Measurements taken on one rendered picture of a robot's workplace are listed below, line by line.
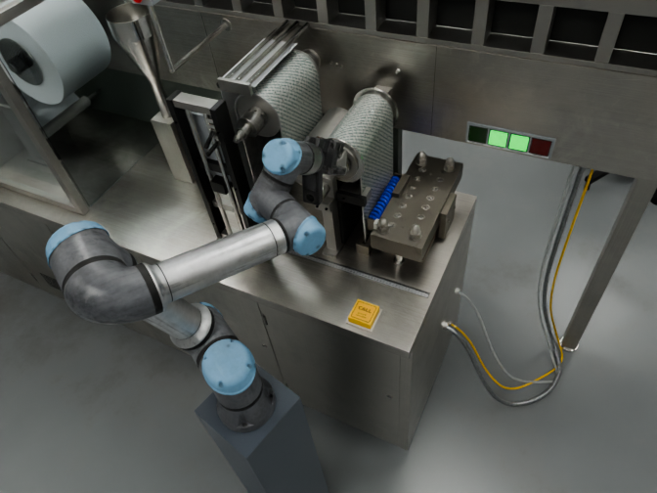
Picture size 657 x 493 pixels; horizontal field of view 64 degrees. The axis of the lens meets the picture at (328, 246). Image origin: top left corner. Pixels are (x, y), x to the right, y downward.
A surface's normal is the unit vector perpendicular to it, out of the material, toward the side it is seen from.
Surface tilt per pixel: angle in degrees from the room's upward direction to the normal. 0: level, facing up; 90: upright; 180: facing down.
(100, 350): 0
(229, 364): 7
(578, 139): 90
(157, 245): 0
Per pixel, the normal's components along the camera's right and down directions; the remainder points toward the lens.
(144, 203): -0.09, -0.66
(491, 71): -0.44, 0.70
